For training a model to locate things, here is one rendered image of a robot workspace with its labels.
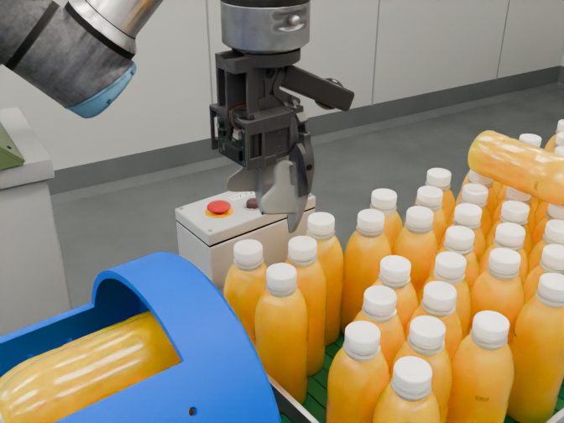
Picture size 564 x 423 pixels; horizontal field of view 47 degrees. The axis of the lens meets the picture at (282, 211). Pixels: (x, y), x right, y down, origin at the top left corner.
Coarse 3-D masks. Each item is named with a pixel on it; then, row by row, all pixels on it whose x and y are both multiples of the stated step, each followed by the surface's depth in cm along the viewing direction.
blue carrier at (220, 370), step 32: (160, 256) 63; (96, 288) 68; (128, 288) 72; (160, 288) 57; (192, 288) 57; (64, 320) 69; (96, 320) 72; (160, 320) 54; (192, 320) 55; (224, 320) 56; (0, 352) 66; (32, 352) 69; (192, 352) 53; (224, 352) 54; (256, 352) 55; (160, 384) 51; (192, 384) 52; (224, 384) 53; (256, 384) 54; (96, 416) 48; (128, 416) 49; (160, 416) 50; (192, 416) 51; (224, 416) 52; (256, 416) 54
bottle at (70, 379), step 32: (64, 352) 55; (96, 352) 55; (128, 352) 55; (160, 352) 57; (32, 384) 52; (64, 384) 52; (96, 384) 53; (128, 384) 55; (0, 416) 51; (32, 416) 51; (64, 416) 52
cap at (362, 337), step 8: (352, 328) 71; (360, 328) 71; (368, 328) 71; (376, 328) 71; (352, 336) 70; (360, 336) 70; (368, 336) 70; (376, 336) 70; (352, 344) 70; (360, 344) 69; (368, 344) 69; (376, 344) 70; (360, 352) 70; (368, 352) 70
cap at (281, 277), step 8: (272, 264) 82; (280, 264) 82; (288, 264) 82; (272, 272) 81; (280, 272) 81; (288, 272) 81; (296, 272) 81; (272, 280) 80; (280, 280) 79; (288, 280) 80; (272, 288) 80; (280, 288) 80; (288, 288) 80
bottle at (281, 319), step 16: (256, 304) 84; (272, 304) 81; (288, 304) 81; (304, 304) 83; (256, 320) 83; (272, 320) 81; (288, 320) 81; (304, 320) 82; (256, 336) 84; (272, 336) 82; (288, 336) 82; (304, 336) 83; (272, 352) 83; (288, 352) 83; (304, 352) 85; (272, 368) 84; (288, 368) 84; (304, 368) 86; (288, 384) 86; (304, 384) 88; (304, 400) 89
